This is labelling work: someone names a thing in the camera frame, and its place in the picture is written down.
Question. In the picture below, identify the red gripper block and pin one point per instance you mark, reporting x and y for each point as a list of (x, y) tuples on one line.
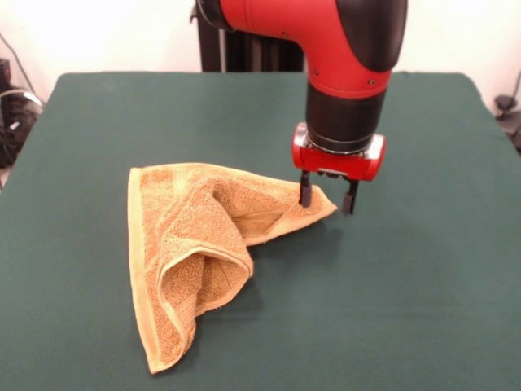
[(338, 165)]

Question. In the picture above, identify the tan terry towel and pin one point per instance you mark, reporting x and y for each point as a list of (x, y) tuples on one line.
[(187, 228)]

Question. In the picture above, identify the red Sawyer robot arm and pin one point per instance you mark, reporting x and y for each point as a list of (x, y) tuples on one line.
[(325, 36)]

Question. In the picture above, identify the black stand base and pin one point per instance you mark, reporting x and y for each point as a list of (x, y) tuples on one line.
[(509, 118)]

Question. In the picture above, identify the dark green table cloth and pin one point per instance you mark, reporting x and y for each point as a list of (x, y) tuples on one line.
[(61, 285)]

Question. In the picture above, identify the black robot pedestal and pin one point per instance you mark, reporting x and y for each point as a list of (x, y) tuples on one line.
[(211, 53)]

